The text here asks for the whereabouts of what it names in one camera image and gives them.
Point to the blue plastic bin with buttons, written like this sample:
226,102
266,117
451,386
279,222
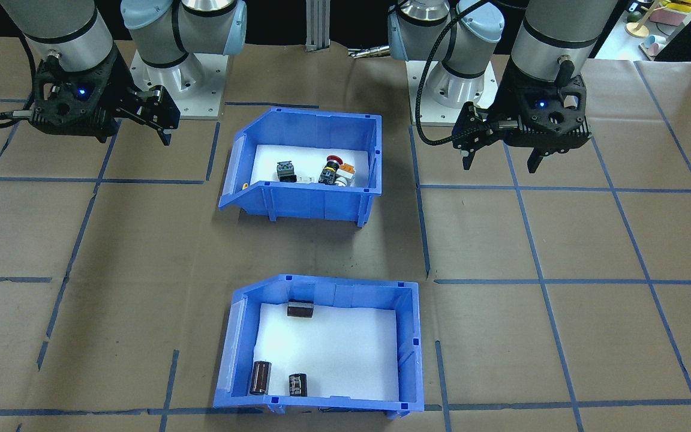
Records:
309,204

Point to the blue plastic bin with capacitors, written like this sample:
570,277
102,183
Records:
345,405

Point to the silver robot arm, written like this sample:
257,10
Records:
57,24
549,30

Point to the red mushroom emergency button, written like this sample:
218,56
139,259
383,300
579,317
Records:
329,174

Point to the pile of push-button switches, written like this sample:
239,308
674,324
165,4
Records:
309,157

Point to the pink yellow toy box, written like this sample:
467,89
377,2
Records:
675,15

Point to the wooden toy stand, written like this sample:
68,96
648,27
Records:
638,30

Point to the pastel toy cup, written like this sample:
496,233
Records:
655,45

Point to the black cylindrical capacitor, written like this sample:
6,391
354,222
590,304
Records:
260,378
299,310
297,385

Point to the white foam bin liner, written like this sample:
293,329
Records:
333,354

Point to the white square base plate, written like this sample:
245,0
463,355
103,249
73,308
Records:
201,102
444,118

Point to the orange white button switch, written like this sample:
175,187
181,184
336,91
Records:
347,171

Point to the black push button switch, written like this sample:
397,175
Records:
286,172

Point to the white grey button switch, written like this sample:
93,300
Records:
306,179

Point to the aluminium profile post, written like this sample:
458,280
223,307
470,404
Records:
317,24

